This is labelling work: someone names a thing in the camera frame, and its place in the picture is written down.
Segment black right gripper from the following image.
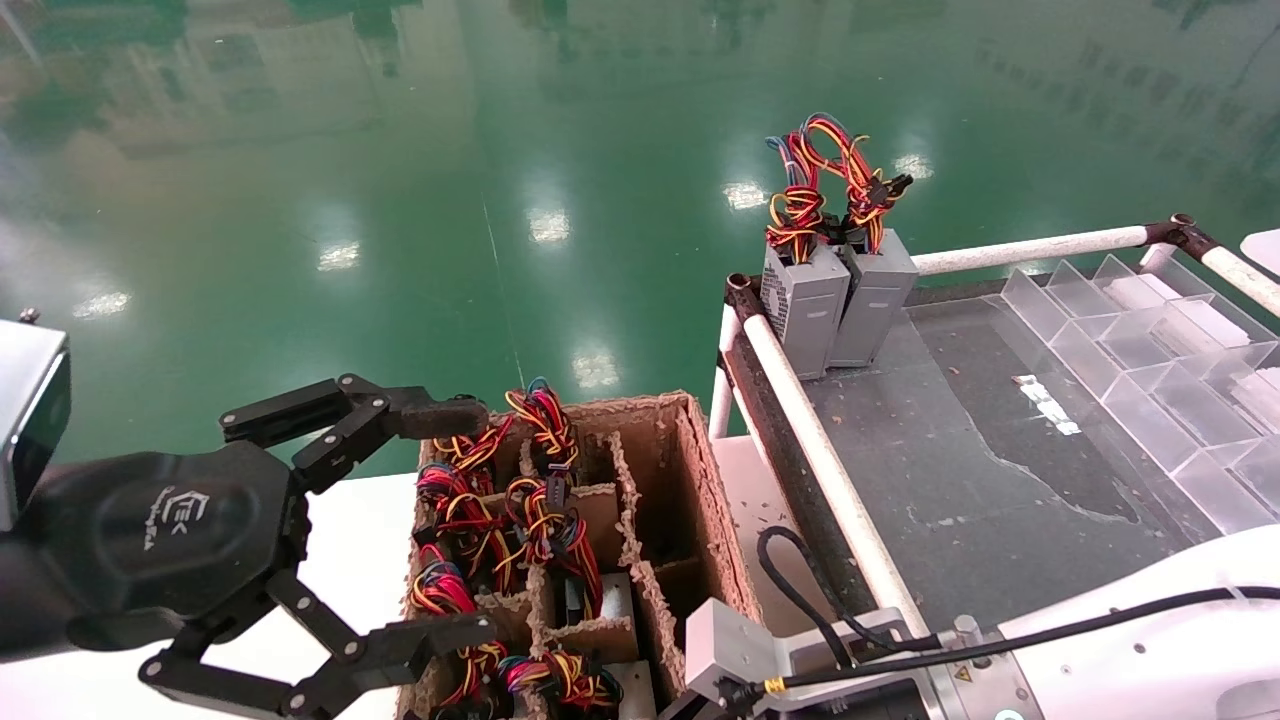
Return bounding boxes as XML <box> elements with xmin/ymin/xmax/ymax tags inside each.
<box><xmin>790</xmin><ymin>678</ymin><xmax>946</xmax><ymax>720</ymax></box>

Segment black pipe corner joint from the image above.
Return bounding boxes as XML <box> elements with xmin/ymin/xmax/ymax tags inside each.
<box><xmin>1143</xmin><ymin>212</ymin><xmax>1223</xmax><ymax>263</ymax></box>
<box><xmin>725</xmin><ymin>272</ymin><xmax>766</xmax><ymax>321</ymax></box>

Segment white cart post pipe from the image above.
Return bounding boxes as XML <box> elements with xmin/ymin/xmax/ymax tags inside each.
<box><xmin>708</xmin><ymin>305</ymin><xmax>746</xmax><ymax>441</ymax></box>

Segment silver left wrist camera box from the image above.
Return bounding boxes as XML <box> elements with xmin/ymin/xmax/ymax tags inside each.
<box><xmin>0</xmin><ymin>318</ymin><xmax>73</xmax><ymax>533</ymax></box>

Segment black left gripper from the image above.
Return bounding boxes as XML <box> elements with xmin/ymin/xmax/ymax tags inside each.
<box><xmin>0</xmin><ymin>445</ymin><xmax>499</xmax><ymax>720</ymax></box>

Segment gray right wrist camera bracket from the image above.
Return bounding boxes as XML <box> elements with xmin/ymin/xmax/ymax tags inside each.
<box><xmin>685</xmin><ymin>598</ymin><xmax>936</xmax><ymax>713</ymax></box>

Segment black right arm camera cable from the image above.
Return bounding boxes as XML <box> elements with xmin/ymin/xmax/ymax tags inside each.
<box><xmin>755</xmin><ymin>525</ymin><xmax>946</xmax><ymax>671</ymax></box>

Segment gray power supply coloured wires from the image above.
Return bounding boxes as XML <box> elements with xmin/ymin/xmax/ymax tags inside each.
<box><xmin>432</xmin><ymin>415</ymin><xmax>516</xmax><ymax>476</ymax></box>
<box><xmin>408</xmin><ymin>545</ymin><xmax>481</xmax><ymax>616</ymax></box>
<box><xmin>505</xmin><ymin>378</ymin><xmax>581</xmax><ymax>471</ymax></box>
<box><xmin>415</xmin><ymin>462</ymin><xmax>506</xmax><ymax>566</ymax></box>
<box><xmin>505</xmin><ymin>470</ymin><xmax>606</xmax><ymax>611</ymax></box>
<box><xmin>555</xmin><ymin>572</ymin><xmax>636</xmax><ymax>631</ymax></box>
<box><xmin>805</xmin><ymin>112</ymin><xmax>919</xmax><ymax>369</ymax></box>
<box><xmin>440</xmin><ymin>640</ymin><xmax>511</xmax><ymax>716</ymax></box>
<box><xmin>760</xmin><ymin>135</ymin><xmax>853</xmax><ymax>381</ymax></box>
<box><xmin>498</xmin><ymin>648</ymin><xmax>656</xmax><ymax>720</ymax></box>

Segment white label strip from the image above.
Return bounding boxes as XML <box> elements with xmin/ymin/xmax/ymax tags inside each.
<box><xmin>1012</xmin><ymin>373</ymin><xmax>1083</xmax><ymax>437</ymax></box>

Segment long white cart pipe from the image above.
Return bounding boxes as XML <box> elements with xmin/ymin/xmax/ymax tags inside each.
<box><xmin>742</xmin><ymin>312</ymin><xmax>933</xmax><ymax>641</ymax></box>

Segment long black right arm cable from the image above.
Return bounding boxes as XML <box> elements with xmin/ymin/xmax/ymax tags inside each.
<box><xmin>770</xmin><ymin>585</ymin><xmax>1280</xmax><ymax>693</ymax></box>

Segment white side table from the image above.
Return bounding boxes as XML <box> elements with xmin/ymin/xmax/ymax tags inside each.
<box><xmin>1240</xmin><ymin>228</ymin><xmax>1280</xmax><ymax>277</ymax></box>

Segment black cart side rail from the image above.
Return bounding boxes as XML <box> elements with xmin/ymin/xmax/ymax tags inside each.
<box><xmin>725</xmin><ymin>290</ymin><xmax>906</xmax><ymax>621</ymax></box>

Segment brown cardboard divider box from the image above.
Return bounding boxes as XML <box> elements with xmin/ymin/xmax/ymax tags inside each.
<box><xmin>398</xmin><ymin>390</ymin><xmax>766</xmax><ymax>720</ymax></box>

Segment white foam piece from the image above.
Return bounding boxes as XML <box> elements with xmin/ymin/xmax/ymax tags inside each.
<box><xmin>1165</xmin><ymin>298</ymin><xmax>1251</xmax><ymax>351</ymax></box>
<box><xmin>1235</xmin><ymin>368</ymin><xmax>1280</xmax><ymax>421</ymax></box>
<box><xmin>1105</xmin><ymin>275</ymin><xmax>1171</xmax><ymax>311</ymax></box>

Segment clear acrylic divider tray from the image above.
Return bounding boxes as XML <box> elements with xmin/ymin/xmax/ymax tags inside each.
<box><xmin>985</xmin><ymin>252</ymin><xmax>1280</xmax><ymax>536</ymax></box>

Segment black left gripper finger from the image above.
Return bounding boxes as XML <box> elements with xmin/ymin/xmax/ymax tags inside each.
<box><xmin>220</xmin><ymin>373</ymin><xmax>493</xmax><ymax>493</ymax></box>

